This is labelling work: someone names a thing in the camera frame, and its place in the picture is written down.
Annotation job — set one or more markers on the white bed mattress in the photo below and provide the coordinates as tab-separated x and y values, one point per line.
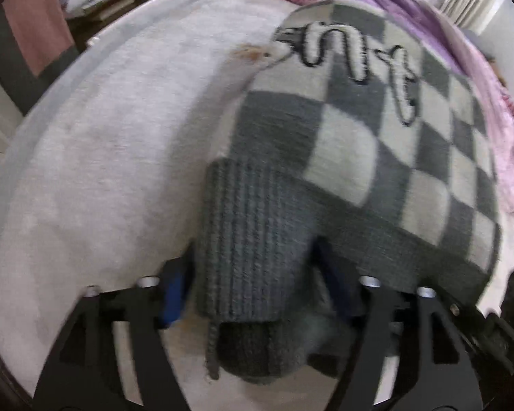
111	158

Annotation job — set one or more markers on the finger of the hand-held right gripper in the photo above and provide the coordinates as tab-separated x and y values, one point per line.
492	336

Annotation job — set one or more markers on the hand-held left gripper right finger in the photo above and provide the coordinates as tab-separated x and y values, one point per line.
340	282

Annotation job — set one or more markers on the grey white checkered cardigan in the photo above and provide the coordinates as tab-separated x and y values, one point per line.
325	171

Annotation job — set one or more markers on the dark white low cabinet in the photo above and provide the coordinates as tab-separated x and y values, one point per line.
124	2

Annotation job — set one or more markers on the pink grey towel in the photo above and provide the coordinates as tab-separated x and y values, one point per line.
38	21

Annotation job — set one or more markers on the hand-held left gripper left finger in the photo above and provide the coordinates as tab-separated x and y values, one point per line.
173	299

